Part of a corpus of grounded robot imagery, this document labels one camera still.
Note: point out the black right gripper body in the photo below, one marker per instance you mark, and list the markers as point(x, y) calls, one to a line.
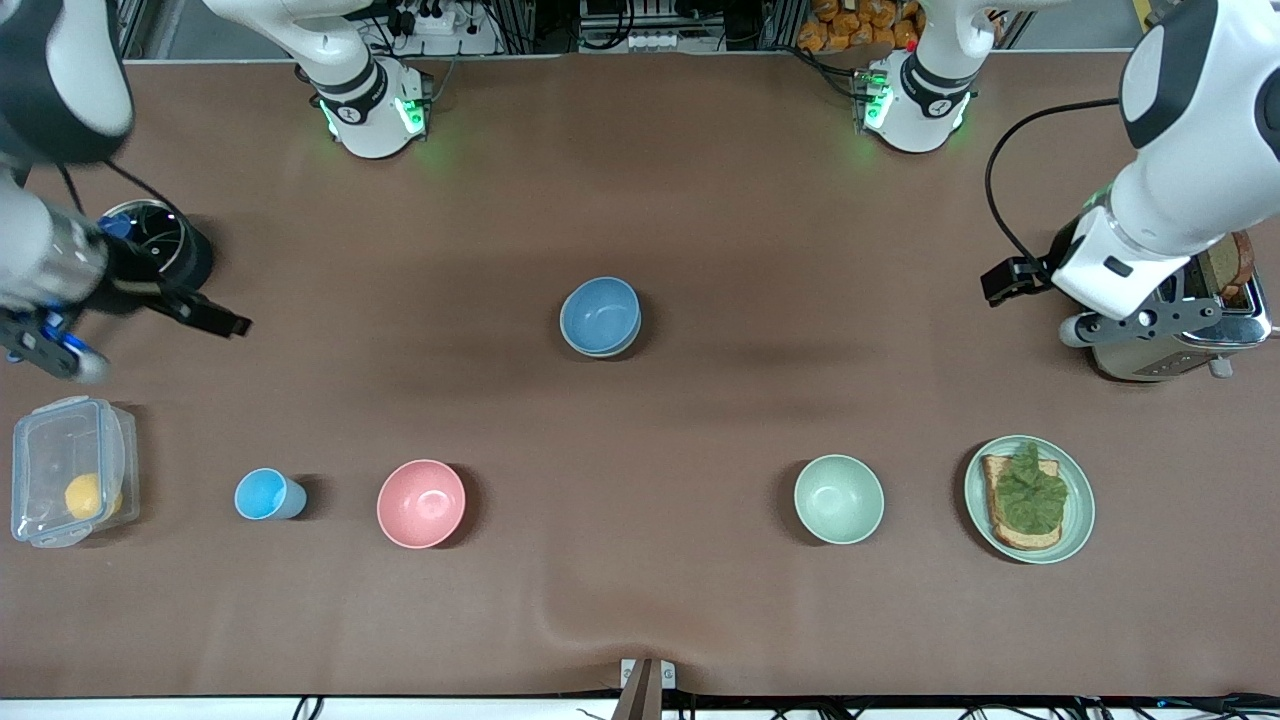
point(132, 277)

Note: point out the blue bowl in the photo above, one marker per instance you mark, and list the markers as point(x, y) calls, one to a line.
point(600, 312)

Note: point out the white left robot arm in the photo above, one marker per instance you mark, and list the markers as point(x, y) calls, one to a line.
point(1200, 100)

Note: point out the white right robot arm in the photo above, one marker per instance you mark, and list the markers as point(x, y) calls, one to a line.
point(60, 80)

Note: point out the pink bowl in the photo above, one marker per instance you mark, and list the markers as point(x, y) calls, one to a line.
point(421, 503)

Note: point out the glass lid blue knob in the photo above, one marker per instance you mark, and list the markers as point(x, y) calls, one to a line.
point(162, 232)

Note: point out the beige chrome toaster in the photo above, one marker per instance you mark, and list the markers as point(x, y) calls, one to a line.
point(1170, 362)

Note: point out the brown toast slice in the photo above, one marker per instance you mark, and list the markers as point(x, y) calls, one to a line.
point(1235, 265)

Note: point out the blue cup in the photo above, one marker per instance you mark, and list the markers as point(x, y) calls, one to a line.
point(262, 494)

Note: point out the bread slice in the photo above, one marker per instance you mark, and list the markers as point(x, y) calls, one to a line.
point(1000, 470)

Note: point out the clear plastic lidded container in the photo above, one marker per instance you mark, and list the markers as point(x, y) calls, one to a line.
point(45, 450)

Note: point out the green lettuce leaf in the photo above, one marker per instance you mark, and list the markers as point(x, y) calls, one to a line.
point(1030, 495)

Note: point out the yellow lemon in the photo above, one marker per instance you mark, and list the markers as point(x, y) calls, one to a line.
point(88, 497)

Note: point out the light green plate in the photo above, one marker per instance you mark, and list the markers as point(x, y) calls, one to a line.
point(1078, 520)

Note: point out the orange snack bags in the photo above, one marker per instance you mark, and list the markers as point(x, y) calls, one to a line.
point(850, 25)

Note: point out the white power strip with plugs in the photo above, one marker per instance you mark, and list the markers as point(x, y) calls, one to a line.
point(450, 40)

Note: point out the narrow white power strip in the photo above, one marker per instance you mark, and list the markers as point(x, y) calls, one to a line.
point(660, 42)

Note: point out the brown table mat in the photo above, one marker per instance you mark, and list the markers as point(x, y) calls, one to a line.
point(640, 500)

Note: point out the metal table edge bracket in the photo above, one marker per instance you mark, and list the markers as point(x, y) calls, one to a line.
point(645, 690)

